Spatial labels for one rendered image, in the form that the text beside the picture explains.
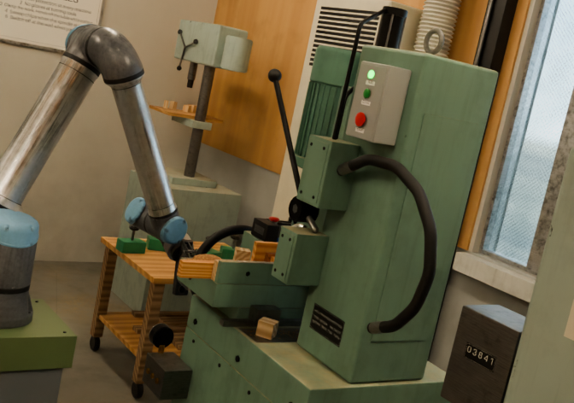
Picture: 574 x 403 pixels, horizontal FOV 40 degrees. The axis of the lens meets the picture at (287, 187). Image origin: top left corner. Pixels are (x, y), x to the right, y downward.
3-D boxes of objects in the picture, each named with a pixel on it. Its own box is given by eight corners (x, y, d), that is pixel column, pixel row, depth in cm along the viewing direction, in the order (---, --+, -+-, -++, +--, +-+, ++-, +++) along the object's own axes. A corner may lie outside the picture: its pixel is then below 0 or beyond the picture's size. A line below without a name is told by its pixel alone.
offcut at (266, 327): (254, 335, 188) (258, 319, 188) (260, 330, 192) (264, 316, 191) (271, 340, 187) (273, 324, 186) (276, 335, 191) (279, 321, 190)
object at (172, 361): (168, 378, 217) (173, 351, 216) (187, 399, 207) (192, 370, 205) (139, 379, 212) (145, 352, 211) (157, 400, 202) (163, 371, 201)
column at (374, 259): (367, 342, 200) (434, 61, 190) (426, 381, 182) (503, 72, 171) (295, 344, 188) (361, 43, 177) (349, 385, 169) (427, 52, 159)
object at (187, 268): (376, 282, 223) (379, 268, 222) (380, 284, 221) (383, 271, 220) (176, 275, 188) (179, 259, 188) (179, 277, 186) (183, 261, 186)
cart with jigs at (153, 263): (204, 341, 401) (228, 220, 391) (263, 392, 355) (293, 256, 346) (79, 346, 362) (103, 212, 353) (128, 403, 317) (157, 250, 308)
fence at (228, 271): (401, 287, 223) (405, 268, 222) (404, 289, 221) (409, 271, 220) (213, 281, 189) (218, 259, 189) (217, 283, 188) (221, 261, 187)
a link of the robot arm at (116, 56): (139, 26, 214) (196, 236, 245) (116, 21, 223) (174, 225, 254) (102, 39, 208) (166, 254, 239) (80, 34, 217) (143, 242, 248)
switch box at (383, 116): (366, 137, 173) (382, 65, 170) (395, 146, 164) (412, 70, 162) (343, 134, 169) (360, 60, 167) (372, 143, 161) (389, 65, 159)
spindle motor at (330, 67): (332, 167, 215) (357, 55, 210) (371, 183, 200) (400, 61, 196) (278, 160, 205) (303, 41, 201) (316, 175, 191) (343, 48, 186)
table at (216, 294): (337, 274, 247) (342, 255, 247) (400, 309, 222) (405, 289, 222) (161, 266, 214) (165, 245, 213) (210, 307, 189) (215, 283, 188)
